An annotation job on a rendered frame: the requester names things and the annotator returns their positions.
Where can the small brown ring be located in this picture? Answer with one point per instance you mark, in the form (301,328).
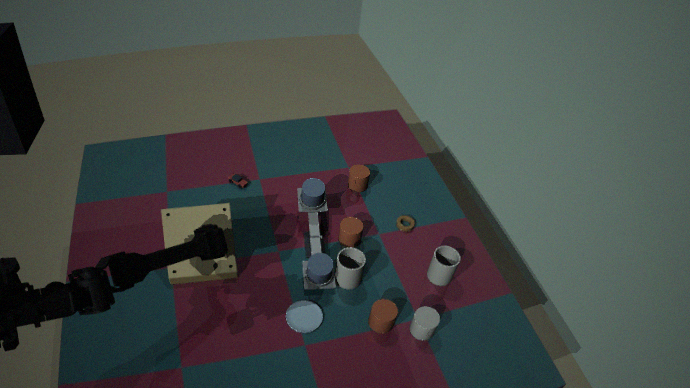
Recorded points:
(407,219)

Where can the dark blue cylinder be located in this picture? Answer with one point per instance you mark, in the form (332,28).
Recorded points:
(313,191)
(320,268)

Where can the brown cylinder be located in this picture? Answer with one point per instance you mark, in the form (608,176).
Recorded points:
(382,316)
(358,178)
(350,232)

